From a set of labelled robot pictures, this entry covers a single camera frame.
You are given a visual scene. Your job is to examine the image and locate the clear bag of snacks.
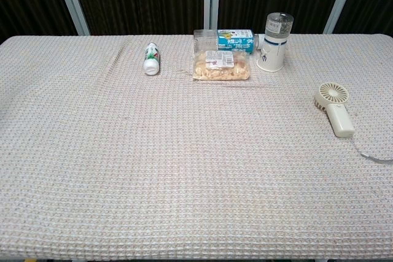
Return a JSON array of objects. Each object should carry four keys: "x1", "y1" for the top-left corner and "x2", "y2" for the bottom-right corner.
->
[{"x1": 192, "y1": 50, "x2": 252, "y2": 81}]

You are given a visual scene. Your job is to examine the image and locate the small white yogurt drink bottle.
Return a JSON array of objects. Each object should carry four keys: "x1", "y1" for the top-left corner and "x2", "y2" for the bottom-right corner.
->
[{"x1": 143, "y1": 42, "x2": 161, "y2": 76}]

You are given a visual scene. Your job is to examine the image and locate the clear bottle inside cup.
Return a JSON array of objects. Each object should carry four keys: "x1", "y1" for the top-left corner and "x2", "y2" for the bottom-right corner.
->
[{"x1": 264, "y1": 12, "x2": 294, "y2": 42}]

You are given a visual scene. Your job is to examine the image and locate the clear water bottle blue label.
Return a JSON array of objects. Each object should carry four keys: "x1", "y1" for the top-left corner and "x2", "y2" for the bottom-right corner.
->
[{"x1": 193, "y1": 28, "x2": 265, "y2": 55}]

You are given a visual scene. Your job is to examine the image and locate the beige waffle weave tablecloth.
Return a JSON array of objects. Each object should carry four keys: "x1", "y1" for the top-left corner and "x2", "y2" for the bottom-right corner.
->
[{"x1": 0, "y1": 33, "x2": 393, "y2": 261}]

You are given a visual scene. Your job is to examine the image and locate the white paper cup blue print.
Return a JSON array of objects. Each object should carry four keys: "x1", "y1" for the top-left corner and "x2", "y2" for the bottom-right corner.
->
[{"x1": 256, "y1": 35, "x2": 289, "y2": 73}]

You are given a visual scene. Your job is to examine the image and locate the white handheld fan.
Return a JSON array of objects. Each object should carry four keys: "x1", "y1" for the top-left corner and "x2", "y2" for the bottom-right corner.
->
[{"x1": 313, "y1": 82, "x2": 356, "y2": 138}]

